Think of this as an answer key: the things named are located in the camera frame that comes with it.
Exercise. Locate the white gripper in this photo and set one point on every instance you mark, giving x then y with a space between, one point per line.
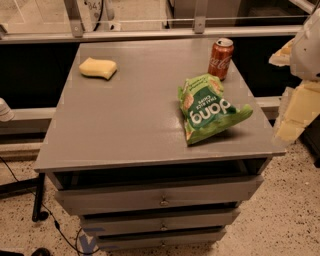
307 53

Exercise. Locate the green rice chip bag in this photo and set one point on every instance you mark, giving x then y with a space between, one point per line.
206 112

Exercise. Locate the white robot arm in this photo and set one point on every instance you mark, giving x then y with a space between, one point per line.
299 107

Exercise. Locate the red coca-cola can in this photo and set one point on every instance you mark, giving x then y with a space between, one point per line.
221 54

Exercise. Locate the top grey drawer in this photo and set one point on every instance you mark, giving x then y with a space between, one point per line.
158 196

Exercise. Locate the grey drawer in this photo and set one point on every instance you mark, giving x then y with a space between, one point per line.
166 222
161 239
158 196

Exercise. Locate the grey drawer cabinet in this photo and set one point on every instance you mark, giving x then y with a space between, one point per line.
128 130

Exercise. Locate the bottom grey drawer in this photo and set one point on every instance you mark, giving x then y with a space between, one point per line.
161 239

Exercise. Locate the yellow sponge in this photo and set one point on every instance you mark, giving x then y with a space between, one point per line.
98 68

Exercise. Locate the grey metal railing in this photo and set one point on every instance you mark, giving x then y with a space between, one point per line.
52 21

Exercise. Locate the middle grey drawer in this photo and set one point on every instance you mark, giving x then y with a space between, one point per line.
166 222

